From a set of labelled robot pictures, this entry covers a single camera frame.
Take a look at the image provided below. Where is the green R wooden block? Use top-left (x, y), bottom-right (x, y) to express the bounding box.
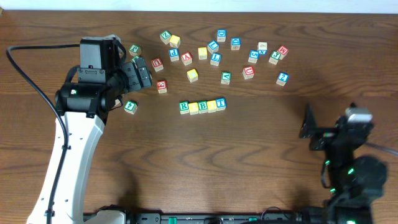
top-left (179, 101), bottom-right (190, 114)

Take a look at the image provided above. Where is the yellow O wooden block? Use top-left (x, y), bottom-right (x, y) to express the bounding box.
top-left (188, 102), bottom-right (199, 115)

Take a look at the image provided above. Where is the green B wooden block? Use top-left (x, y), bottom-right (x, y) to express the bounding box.
top-left (198, 101), bottom-right (208, 114)

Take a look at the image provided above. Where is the blue T wooden block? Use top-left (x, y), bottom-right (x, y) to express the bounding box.
top-left (215, 98), bottom-right (226, 111)

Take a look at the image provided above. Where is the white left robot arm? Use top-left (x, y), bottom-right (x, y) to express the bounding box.
top-left (27, 34), bottom-right (152, 223)

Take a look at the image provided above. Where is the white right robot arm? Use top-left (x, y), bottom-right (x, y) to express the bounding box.
top-left (299, 103), bottom-right (388, 223)

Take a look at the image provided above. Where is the green 7 wooden block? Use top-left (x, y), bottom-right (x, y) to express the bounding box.
top-left (131, 55), bottom-right (140, 63)

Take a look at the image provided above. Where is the green J block left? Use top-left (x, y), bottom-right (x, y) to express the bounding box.
top-left (129, 44), bottom-right (142, 57)

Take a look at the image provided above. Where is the red U block left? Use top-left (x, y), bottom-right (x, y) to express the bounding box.
top-left (151, 57), bottom-right (164, 72)

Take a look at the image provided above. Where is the red E wooden block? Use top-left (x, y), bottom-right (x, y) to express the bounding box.
top-left (157, 80), bottom-right (167, 94)

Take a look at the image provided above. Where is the green 4 wooden block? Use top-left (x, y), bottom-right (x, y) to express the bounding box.
top-left (124, 101), bottom-right (137, 114)

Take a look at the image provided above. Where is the blue P wooden block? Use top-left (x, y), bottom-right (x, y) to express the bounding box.
top-left (169, 48), bottom-right (180, 62)

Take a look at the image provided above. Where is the green Z wooden block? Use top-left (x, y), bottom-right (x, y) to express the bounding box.
top-left (160, 30), bottom-right (172, 45)

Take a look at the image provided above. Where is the red A wooden block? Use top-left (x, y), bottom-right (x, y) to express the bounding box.
top-left (181, 52), bottom-right (193, 66)

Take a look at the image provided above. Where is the yellow C wooden block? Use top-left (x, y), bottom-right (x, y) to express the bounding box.
top-left (187, 69), bottom-right (198, 83)

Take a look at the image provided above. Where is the yellow S wooden block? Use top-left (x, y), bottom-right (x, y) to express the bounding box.
top-left (198, 47), bottom-right (208, 60)

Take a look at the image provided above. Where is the blue 2 wooden block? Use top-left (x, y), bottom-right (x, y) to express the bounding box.
top-left (276, 72), bottom-right (289, 86)

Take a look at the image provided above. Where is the blue L wooden block upper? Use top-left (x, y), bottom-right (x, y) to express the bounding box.
top-left (207, 40), bottom-right (220, 54)

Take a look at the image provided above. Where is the blue l wooden block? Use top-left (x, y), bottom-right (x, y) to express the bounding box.
top-left (207, 40), bottom-right (220, 54)
top-left (210, 53), bottom-right (221, 67)

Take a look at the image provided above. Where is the blue L wooden block lower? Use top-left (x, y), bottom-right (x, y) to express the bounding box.
top-left (210, 53), bottom-right (221, 67)

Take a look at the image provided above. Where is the green V wooden block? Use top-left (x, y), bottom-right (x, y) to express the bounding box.
top-left (221, 72), bottom-right (231, 85)

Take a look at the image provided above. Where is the green J wooden block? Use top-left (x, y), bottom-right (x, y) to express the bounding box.
top-left (269, 51), bottom-right (282, 65)

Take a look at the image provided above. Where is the blue D wooden block back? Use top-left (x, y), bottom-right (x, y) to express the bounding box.
top-left (216, 29), bottom-right (226, 42)

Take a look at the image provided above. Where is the blue d wooden block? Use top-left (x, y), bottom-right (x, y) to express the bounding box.
top-left (216, 29), bottom-right (226, 42)
top-left (231, 37), bottom-right (241, 50)

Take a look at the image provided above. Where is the red M wooden block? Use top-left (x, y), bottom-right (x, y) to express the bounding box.
top-left (277, 45), bottom-right (289, 60)

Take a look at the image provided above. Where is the red U wooden block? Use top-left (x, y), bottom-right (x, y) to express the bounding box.
top-left (243, 66), bottom-right (255, 79)

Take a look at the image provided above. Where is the blue D wooden block right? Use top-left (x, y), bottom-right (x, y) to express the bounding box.
top-left (231, 37), bottom-right (241, 50)

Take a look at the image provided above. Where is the blue 5 wooden block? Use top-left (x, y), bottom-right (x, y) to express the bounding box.
top-left (248, 50), bottom-right (259, 63)

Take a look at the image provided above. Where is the blue X wooden block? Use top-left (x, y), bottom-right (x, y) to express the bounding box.
top-left (257, 42), bottom-right (267, 55)

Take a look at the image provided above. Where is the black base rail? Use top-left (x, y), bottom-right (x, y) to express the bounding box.
top-left (98, 205), bottom-right (310, 224)

